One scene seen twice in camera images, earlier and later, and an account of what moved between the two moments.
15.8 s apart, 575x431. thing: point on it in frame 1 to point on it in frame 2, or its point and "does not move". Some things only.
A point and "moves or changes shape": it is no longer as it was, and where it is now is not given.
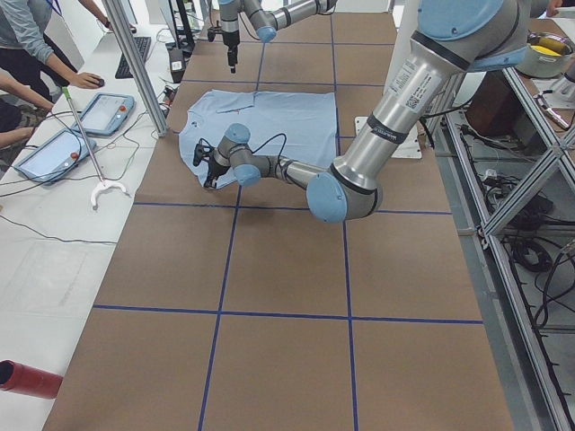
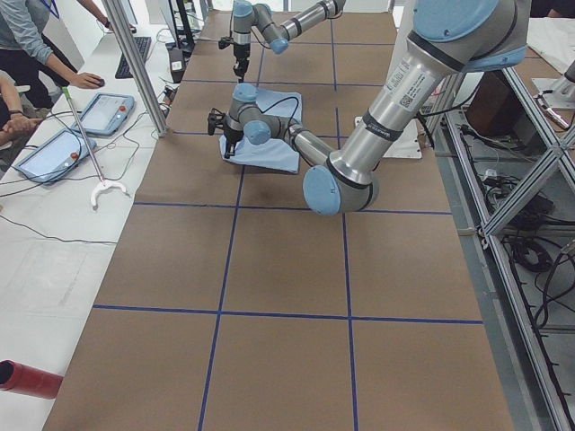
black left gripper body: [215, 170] to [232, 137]
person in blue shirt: [26, 53] does not move
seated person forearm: [22, 92] to [18, 126]
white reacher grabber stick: [104, 183] does not move
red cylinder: [22, 379] does not move
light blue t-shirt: [296, 126] moves or changes shape
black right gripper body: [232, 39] to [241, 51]
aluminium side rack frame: [513, 171] does not move
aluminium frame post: [137, 67] does not move
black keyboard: [124, 70] does not move
